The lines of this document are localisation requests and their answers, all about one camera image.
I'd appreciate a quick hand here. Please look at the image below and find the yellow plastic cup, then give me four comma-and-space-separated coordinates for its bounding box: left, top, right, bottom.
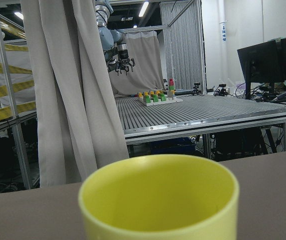
78, 154, 239, 240

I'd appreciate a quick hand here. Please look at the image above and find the tray of coloured blocks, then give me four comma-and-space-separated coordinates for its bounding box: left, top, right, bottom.
137, 78, 183, 107

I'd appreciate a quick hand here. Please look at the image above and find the aluminium slatted workbench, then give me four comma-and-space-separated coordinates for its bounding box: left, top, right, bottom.
116, 95, 286, 145

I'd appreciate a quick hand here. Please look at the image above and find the grey curtain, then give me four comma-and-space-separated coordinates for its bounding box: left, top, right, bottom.
21, 0, 129, 188

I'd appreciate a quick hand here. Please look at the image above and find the black computer monitor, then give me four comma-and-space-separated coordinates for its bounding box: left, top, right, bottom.
237, 38, 286, 101

